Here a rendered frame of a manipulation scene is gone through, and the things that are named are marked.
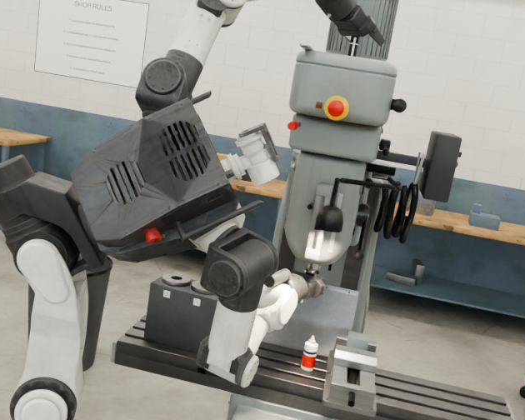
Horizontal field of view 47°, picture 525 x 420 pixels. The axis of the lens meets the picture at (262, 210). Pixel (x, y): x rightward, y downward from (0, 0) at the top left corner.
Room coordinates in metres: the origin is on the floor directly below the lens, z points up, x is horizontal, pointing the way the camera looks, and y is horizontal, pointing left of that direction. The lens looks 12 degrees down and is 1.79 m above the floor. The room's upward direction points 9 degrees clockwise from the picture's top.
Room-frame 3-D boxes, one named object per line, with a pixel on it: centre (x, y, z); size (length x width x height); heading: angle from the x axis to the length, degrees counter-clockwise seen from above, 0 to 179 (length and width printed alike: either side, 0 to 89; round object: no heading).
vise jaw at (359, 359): (1.65, -0.34, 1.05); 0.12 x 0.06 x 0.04; 82
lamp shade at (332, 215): (1.54, -0.18, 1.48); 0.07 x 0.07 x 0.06
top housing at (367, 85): (1.75, -0.18, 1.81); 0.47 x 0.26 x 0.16; 171
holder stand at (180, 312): (1.77, 0.18, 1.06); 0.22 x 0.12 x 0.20; 75
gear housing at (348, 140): (1.78, -0.18, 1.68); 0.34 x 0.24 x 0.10; 171
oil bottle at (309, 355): (1.72, -0.21, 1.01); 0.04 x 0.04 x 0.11
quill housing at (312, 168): (1.74, -0.18, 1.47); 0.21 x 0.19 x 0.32; 81
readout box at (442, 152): (1.98, -0.56, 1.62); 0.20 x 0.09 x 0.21; 171
